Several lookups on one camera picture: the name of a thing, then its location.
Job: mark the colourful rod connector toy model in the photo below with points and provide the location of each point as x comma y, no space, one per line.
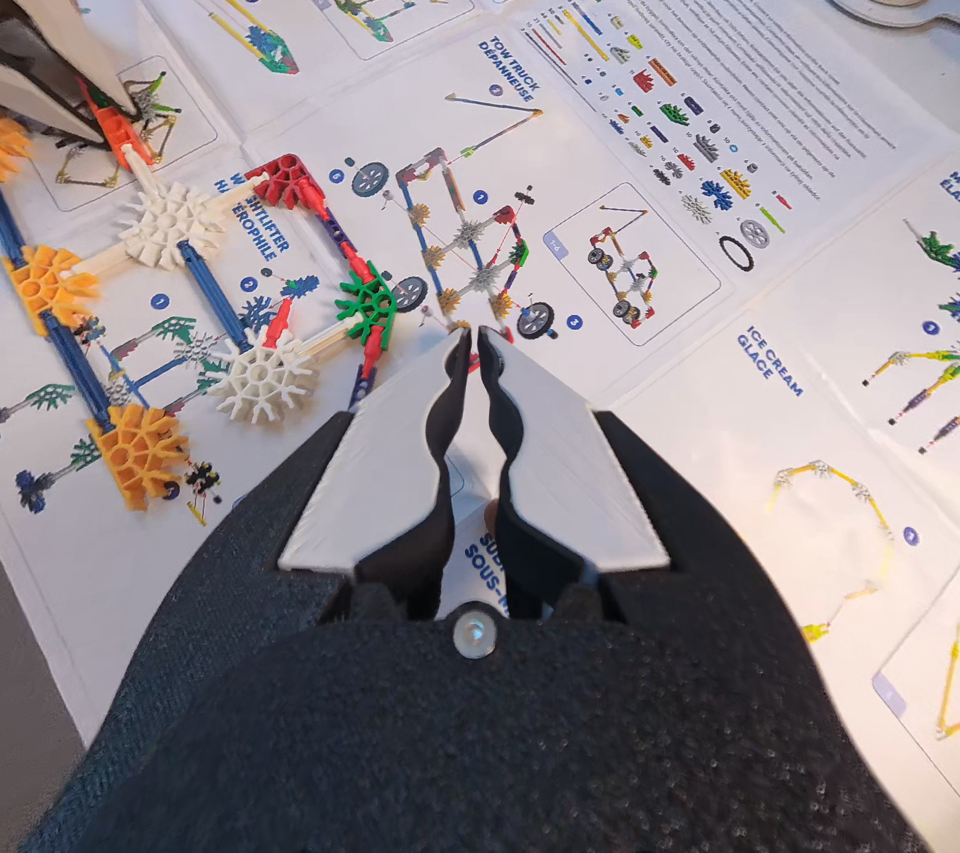
173,226

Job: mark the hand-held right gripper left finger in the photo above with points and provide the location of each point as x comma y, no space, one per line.
360,493

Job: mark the toy building instruction sheet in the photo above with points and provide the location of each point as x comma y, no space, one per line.
720,388

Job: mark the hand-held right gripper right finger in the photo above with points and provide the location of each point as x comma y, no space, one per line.
593,493

